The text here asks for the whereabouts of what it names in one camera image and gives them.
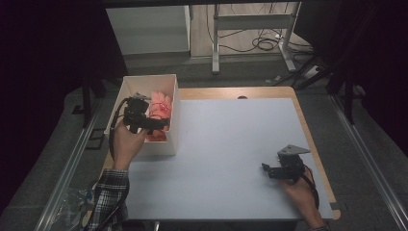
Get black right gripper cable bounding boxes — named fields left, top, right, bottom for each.
left=301, top=164, right=320, bottom=210

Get white box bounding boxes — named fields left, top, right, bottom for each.
left=104, top=74, right=181, bottom=158

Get white cabinet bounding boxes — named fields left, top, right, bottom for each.
left=105, top=4, right=192, bottom=56

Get light blue table mat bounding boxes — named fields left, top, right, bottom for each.
left=123, top=97, right=335, bottom=222

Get person's right hand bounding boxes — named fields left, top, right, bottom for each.
left=279, top=167, right=323, bottom=227

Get person's left hand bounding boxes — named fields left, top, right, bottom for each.
left=110, top=120, right=149, bottom=171

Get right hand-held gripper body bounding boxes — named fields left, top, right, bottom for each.
left=276, top=143, right=312, bottom=184

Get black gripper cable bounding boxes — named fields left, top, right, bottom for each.
left=84, top=97, right=130, bottom=231
left=301, top=164, right=320, bottom=210

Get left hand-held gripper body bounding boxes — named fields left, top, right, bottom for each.
left=122, top=91, right=152, bottom=135

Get black stand leg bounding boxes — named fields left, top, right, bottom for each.
left=326, top=76, right=367, bottom=126
left=71, top=75, right=108, bottom=129

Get white power strip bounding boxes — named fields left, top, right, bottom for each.
left=302, top=64, right=320, bottom=80

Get pink glove with red print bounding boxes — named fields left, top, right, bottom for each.
left=147, top=90, right=173, bottom=120

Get grey metal desk frame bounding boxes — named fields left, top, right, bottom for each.
left=211, top=1, right=303, bottom=75

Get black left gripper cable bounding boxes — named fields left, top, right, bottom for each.
left=84, top=97, right=130, bottom=231

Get black floor cables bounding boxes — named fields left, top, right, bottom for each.
left=205, top=2, right=315, bottom=55

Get clear plastic bag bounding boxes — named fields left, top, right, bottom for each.
left=52, top=185, right=95, bottom=231

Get aluminium rail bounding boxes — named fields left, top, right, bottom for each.
left=34, top=95, right=104, bottom=231
left=330, top=93, right=408, bottom=231

